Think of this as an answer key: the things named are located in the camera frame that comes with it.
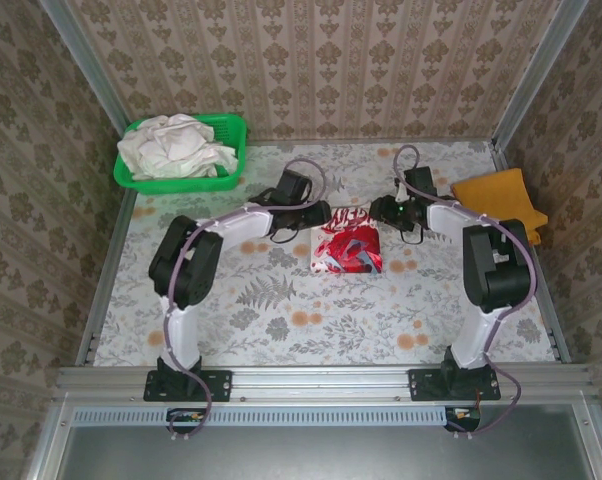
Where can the white t-shirt with red print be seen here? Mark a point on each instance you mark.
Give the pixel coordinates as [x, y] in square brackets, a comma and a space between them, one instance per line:
[346, 245]

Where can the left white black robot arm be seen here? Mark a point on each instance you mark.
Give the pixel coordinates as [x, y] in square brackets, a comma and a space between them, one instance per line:
[186, 260]

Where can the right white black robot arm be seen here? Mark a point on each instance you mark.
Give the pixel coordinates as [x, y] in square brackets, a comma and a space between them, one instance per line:
[501, 270]

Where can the folded orange t-shirt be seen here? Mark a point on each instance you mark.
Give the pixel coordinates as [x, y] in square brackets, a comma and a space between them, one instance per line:
[501, 200]

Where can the floral tablecloth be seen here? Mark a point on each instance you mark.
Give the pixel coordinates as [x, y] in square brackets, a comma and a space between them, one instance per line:
[331, 325]

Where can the green plastic basket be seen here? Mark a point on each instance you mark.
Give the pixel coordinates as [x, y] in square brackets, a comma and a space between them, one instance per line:
[181, 186]

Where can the crumpled white t-shirt pile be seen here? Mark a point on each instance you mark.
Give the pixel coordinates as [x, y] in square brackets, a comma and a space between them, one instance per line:
[171, 150]

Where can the small circuit board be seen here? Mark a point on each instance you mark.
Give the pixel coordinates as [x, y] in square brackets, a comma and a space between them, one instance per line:
[186, 416]
[463, 415]

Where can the grey metal panel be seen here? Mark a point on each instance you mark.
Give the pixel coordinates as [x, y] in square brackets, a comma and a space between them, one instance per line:
[331, 455]

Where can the aluminium table back rail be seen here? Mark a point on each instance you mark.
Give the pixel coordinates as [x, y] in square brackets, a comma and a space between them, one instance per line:
[381, 140]

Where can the aluminium table side rail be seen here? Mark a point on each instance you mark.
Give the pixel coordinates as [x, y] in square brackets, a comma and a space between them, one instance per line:
[501, 160]
[116, 240]

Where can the aluminium mounting rail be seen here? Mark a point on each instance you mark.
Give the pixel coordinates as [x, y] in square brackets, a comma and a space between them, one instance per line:
[321, 382]

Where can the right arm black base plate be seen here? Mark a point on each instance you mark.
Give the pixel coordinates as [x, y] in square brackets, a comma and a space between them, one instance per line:
[426, 385]

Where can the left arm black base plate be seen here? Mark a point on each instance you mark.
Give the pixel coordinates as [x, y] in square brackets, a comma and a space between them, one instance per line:
[216, 385]

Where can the aluminium frame post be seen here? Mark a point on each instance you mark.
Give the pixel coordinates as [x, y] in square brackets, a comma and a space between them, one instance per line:
[86, 60]
[544, 60]

